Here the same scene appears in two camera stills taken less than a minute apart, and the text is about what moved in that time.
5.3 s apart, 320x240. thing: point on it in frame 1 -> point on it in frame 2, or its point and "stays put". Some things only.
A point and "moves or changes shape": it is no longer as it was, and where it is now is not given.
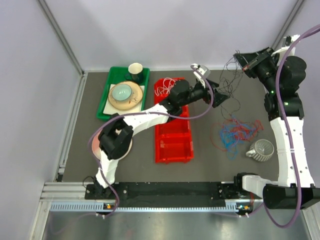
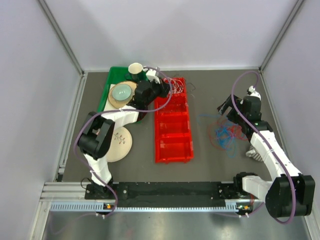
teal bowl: (121, 92) stays put
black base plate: (234, 191) stays put
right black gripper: (251, 60) -> (222, 109)
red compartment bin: (173, 137) stays put
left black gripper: (218, 96) -> (164, 87)
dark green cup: (135, 73) stays put
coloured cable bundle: (225, 135) moves or changes shape
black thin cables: (230, 75) -> (189, 83)
